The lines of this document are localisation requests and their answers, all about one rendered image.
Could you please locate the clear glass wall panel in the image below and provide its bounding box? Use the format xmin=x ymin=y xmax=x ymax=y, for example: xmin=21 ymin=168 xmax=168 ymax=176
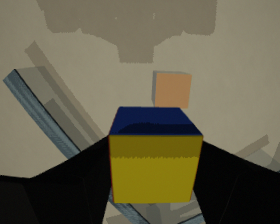
xmin=155 ymin=148 xmax=280 ymax=224

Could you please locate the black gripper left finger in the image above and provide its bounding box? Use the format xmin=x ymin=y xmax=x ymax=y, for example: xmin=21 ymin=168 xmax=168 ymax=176
xmin=0 ymin=135 xmax=111 ymax=224

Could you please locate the transparent orange cube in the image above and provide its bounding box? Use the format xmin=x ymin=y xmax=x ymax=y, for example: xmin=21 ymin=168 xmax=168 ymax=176
xmin=151 ymin=71 xmax=192 ymax=109

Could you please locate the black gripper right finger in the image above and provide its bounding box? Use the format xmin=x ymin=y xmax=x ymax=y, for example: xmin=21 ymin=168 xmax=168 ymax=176
xmin=193 ymin=141 xmax=280 ymax=224

